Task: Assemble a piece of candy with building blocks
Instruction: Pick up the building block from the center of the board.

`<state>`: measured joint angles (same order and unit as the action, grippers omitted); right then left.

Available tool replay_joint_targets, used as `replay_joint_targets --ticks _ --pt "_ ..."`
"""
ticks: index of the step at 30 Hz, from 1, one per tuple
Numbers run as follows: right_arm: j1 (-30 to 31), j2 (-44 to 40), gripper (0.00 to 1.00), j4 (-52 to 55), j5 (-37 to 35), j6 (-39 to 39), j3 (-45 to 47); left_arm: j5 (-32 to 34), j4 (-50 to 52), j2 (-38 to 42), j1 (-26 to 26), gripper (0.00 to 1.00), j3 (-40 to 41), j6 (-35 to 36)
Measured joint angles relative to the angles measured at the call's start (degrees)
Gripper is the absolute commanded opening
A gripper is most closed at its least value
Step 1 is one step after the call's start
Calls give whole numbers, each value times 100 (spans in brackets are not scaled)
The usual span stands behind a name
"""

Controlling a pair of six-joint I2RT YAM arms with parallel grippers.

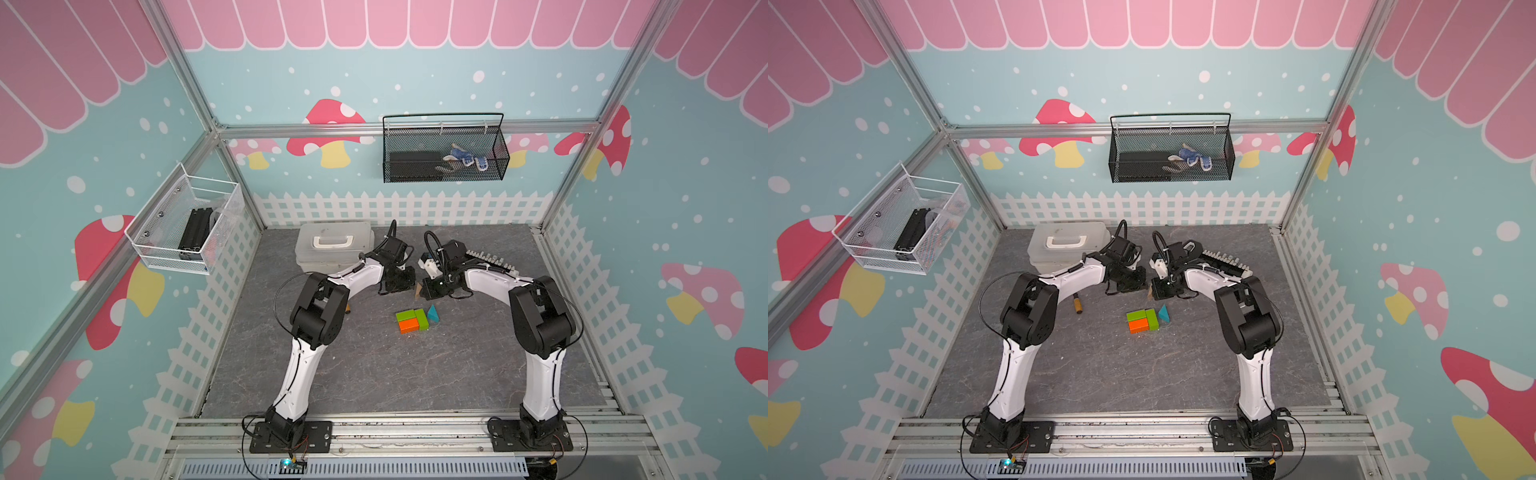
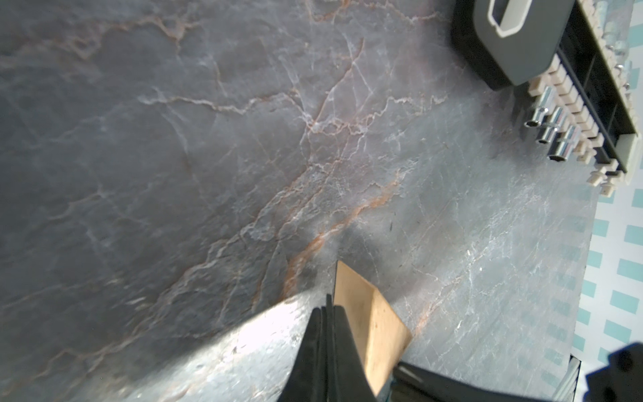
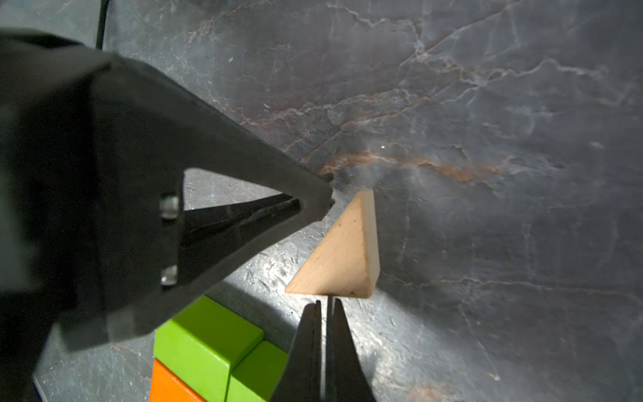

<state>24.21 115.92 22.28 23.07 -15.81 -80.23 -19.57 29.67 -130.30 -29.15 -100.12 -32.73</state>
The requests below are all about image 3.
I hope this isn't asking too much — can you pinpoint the green cube block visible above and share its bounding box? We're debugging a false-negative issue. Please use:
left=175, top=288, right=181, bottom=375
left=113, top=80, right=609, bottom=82
left=153, top=296, right=264, bottom=401

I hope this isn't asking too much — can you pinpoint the yellow handled screwdriver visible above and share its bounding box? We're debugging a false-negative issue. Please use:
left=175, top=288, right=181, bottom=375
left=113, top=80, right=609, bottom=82
left=95, top=0, right=111, bottom=50

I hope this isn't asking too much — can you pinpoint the orange cube block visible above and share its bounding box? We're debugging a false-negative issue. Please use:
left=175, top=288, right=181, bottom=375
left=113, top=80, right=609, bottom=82
left=149, top=359, right=205, bottom=402

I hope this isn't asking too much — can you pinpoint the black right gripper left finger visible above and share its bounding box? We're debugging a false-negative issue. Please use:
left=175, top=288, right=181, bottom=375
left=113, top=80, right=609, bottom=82
left=270, top=301, right=322, bottom=402

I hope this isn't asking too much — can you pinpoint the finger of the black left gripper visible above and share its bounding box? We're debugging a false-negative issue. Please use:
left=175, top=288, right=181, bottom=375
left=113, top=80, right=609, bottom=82
left=0, top=29, right=335, bottom=353

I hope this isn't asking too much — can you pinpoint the natural wooden triangle block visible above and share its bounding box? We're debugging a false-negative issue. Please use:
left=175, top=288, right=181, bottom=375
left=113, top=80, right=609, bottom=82
left=286, top=189, right=380, bottom=299

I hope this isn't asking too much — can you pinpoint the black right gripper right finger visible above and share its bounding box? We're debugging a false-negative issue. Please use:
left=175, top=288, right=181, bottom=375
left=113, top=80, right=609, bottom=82
left=325, top=296, right=375, bottom=402

